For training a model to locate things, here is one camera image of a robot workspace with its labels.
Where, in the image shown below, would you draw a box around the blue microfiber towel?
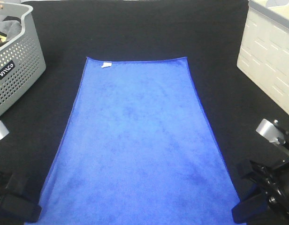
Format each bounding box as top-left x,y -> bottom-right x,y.
38,57 -> 239,225

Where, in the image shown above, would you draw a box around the grey towel in basket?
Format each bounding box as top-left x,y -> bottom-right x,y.
0,20 -> 22,43

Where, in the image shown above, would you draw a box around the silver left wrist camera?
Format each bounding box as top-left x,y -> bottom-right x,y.
0,119 -> 10,143

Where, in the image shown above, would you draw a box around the white plastic basket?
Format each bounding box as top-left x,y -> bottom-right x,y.
237,0 -> 289,115

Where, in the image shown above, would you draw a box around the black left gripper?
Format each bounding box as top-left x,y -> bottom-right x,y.
0,171 -> 42,223

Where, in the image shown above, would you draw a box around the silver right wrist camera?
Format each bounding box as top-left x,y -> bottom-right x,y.
256,119 -> 289,156

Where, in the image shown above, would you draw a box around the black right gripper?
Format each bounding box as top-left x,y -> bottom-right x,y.
232,158 -> 289,223

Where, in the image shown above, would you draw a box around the grey perforated laundry basket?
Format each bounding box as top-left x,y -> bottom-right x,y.
0,1 -> 46,116

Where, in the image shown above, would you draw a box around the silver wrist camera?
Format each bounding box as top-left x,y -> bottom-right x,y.
0,119 -> 10,143
256,119 -> 289,156

